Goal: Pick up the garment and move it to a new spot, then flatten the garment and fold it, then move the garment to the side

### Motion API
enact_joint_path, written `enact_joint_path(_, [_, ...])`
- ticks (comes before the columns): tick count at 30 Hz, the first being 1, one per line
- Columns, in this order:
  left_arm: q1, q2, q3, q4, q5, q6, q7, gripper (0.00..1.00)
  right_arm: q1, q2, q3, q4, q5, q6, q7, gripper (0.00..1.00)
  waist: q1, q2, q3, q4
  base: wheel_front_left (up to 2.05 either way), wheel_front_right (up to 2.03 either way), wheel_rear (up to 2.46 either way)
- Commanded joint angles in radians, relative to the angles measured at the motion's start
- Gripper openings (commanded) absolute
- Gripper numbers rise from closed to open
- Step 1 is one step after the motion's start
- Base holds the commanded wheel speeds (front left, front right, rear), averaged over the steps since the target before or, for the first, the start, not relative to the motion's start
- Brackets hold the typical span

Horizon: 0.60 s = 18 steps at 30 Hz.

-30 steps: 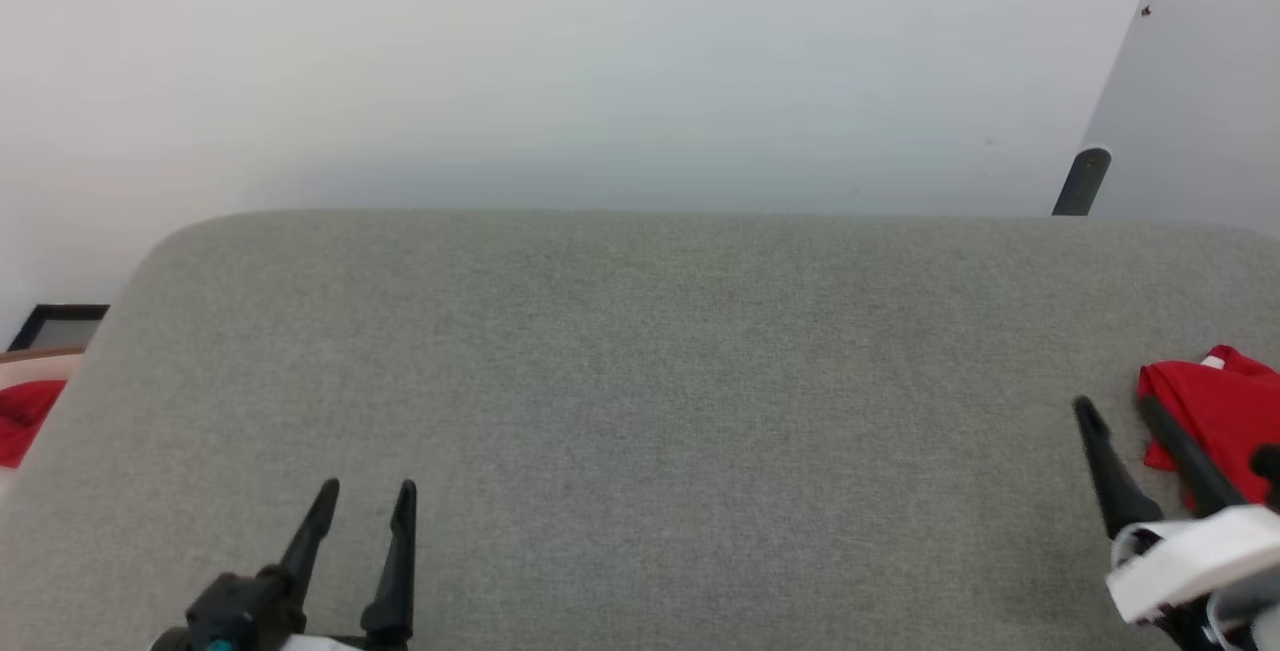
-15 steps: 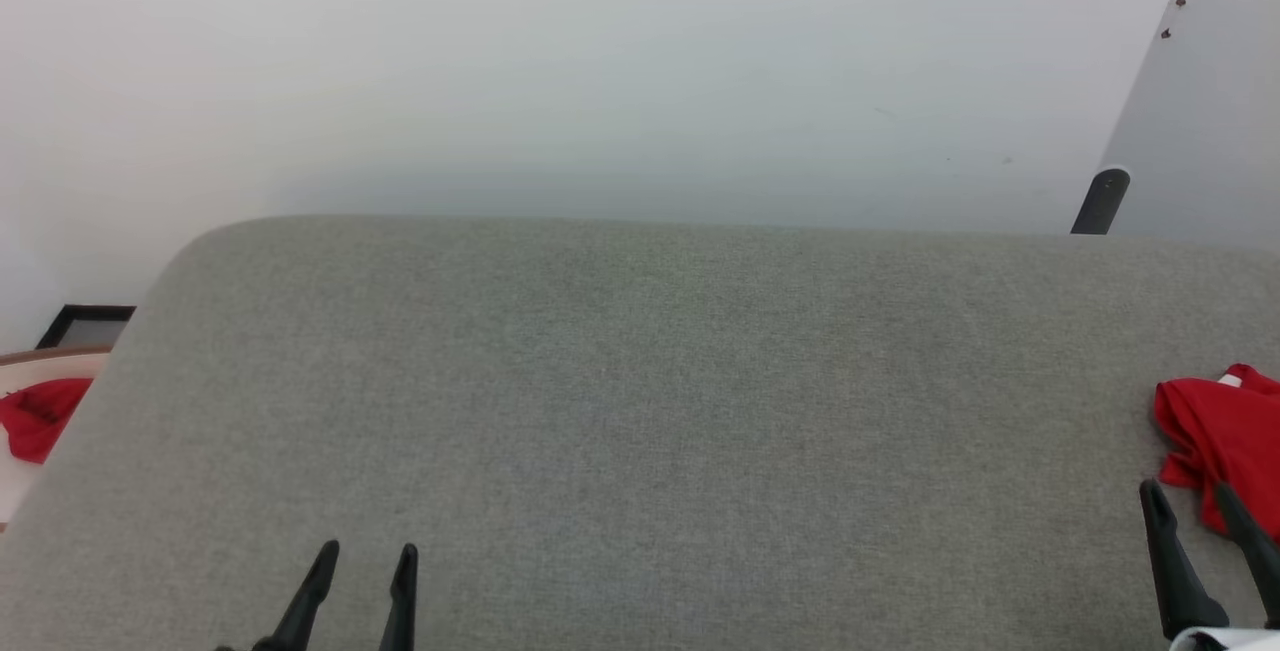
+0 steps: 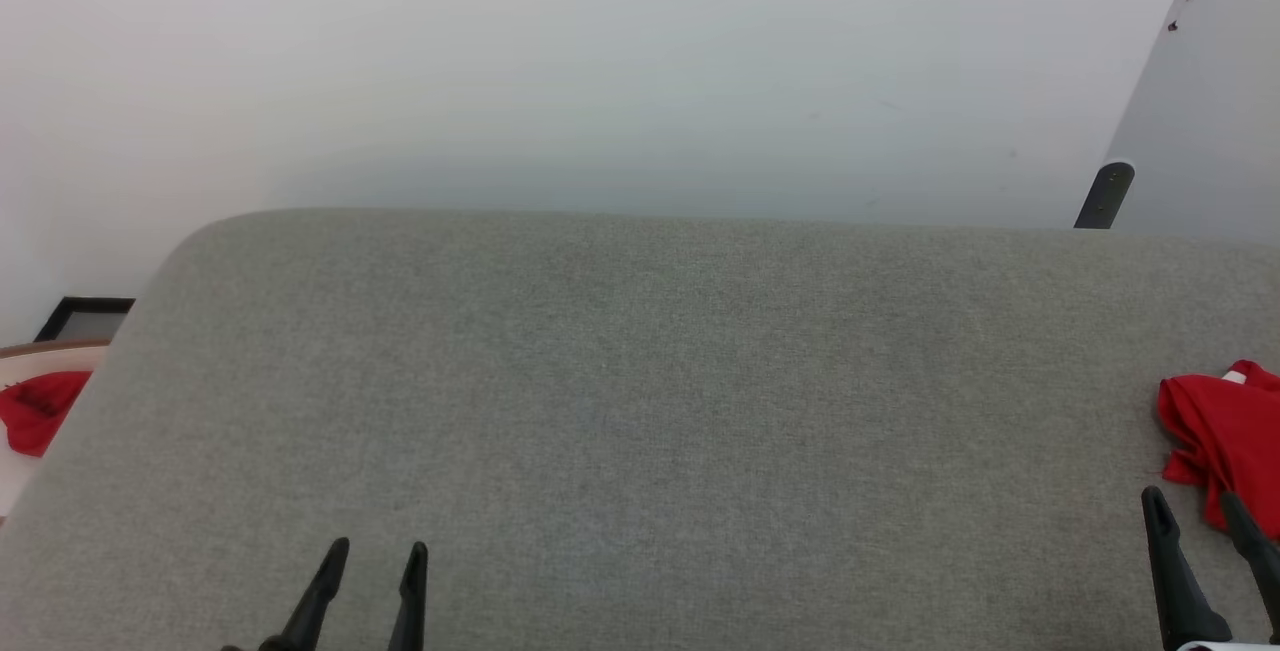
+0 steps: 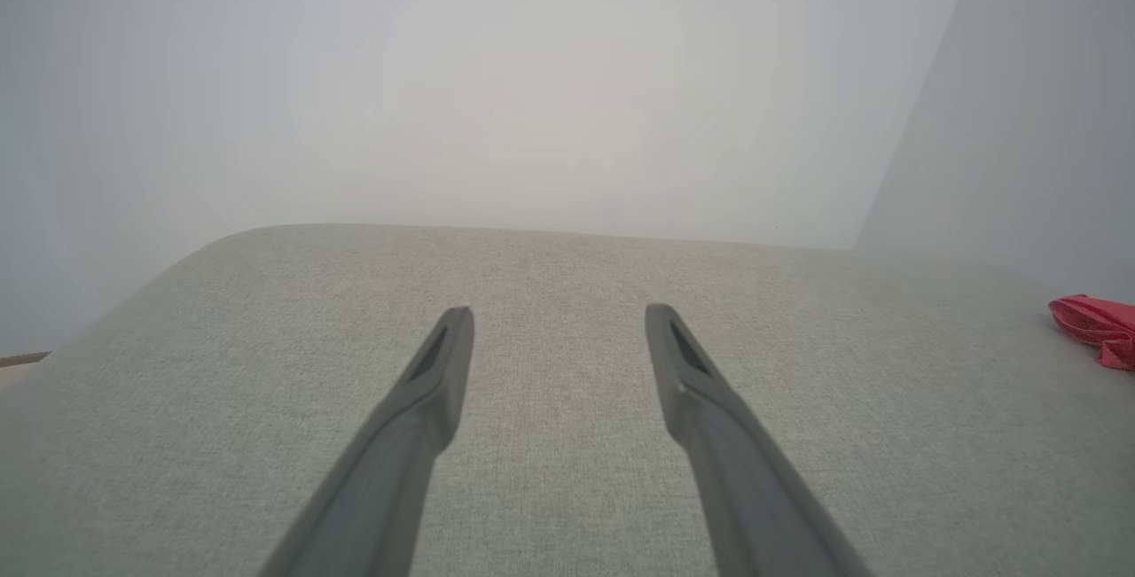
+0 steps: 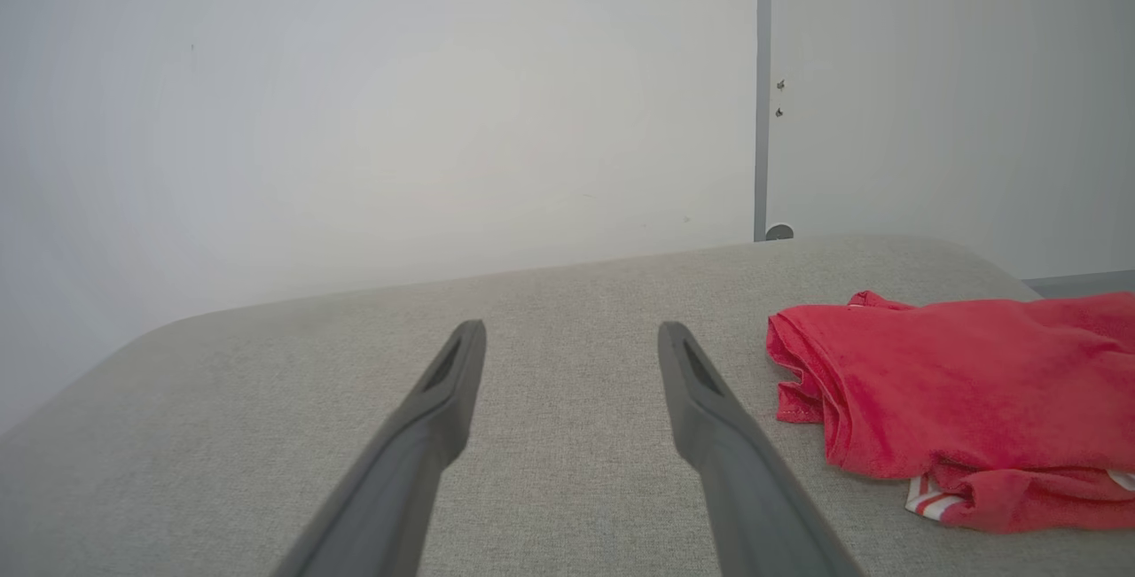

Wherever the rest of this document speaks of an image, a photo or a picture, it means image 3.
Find red cloth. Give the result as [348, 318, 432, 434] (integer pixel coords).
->
[0, 371, 94, 458]

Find black rectangular frame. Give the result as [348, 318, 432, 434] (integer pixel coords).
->
[33, 297, 136, 343]

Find red and white garment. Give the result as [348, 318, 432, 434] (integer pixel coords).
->
[1157, 359, 1280, 542]

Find black upright post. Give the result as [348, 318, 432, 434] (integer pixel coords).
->
[1073, 162, 1136, 230]

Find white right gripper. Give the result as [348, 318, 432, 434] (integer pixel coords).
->
[1141, 486, 1280, 651]

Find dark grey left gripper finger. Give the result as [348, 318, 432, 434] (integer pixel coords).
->
[258, 536, 351, 651]
[388, 541, 429, 651]

